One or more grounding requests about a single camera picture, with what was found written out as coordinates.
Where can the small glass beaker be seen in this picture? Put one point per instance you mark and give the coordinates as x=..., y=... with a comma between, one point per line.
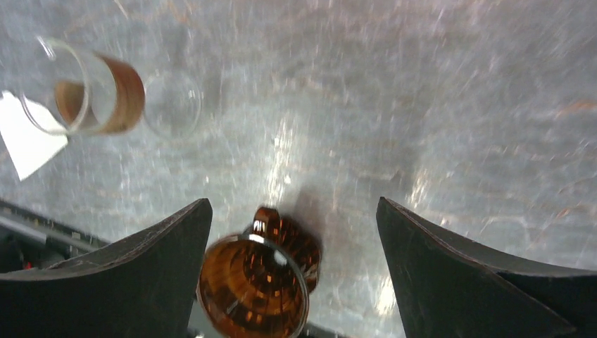
x=67, y=90

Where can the brown transparent dripper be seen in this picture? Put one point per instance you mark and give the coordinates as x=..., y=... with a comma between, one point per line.
x=257, y=283

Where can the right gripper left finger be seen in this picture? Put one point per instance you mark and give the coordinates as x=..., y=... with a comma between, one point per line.
x=140, y=286

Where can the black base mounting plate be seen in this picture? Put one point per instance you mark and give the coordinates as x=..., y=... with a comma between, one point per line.
x=32, y=241

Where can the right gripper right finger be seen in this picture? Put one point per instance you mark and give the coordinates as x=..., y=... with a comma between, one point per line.
x=447, y=285

